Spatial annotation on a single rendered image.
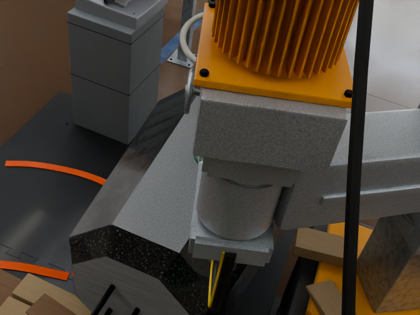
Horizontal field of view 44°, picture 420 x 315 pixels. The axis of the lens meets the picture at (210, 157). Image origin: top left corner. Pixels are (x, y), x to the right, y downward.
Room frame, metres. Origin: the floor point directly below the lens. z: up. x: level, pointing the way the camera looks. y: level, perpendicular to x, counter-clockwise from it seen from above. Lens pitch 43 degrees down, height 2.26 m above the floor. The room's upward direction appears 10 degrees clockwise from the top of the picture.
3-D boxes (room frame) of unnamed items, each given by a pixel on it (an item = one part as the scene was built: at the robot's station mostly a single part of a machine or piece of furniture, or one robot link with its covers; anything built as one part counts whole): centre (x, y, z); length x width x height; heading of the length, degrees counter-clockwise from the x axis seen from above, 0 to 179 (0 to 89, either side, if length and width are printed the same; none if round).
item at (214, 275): (0.87, -0.08, 1.10); 0.23 x 0.03 x 0.32; 3
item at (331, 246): (1.22, -0.45, 0.81); 0.20 x 0.10 x 0.05; 85
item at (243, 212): (0.87, -0.08, 1.39); 0.19 x 0.19 x 0.20
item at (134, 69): (2.67, 0.66, 0.40); 0.50 x 0.50 x 0.80; 74
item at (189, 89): (1.41, 0.07, 1.24); 0.15 x 0.10 x 0.15; 3
